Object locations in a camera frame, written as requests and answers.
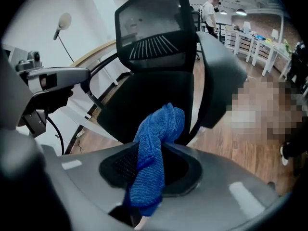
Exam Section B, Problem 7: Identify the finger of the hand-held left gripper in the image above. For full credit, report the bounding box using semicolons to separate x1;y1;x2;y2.
27;66;91;95

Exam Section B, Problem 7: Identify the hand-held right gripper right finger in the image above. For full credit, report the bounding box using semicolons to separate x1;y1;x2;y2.
143;142;288;231

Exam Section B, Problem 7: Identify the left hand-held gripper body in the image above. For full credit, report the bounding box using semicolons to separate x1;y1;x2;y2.
14;50;50;139

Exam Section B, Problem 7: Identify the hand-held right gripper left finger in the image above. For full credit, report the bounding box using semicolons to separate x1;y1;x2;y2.
40;141;141;231

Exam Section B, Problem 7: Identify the blue microfibre cloth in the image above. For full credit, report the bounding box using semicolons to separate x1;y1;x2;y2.
121;102;186;218

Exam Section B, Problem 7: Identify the black mesh office chair seat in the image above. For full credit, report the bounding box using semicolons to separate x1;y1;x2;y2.
86;0;248;147

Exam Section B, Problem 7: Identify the black office chair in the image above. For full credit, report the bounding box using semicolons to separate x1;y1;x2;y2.
190;5;202;60

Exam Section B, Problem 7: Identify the curved wood-topped white counter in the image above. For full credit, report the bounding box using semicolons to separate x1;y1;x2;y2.
63;39;133;155

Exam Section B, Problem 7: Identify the long white table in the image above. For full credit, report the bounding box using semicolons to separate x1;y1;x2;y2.
223;28;292;77

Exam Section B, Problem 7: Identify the black equipment stand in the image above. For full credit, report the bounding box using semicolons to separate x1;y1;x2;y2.
285;41;308;92

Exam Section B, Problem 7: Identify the black cable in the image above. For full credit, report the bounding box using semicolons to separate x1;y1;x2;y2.
46;116;65;156

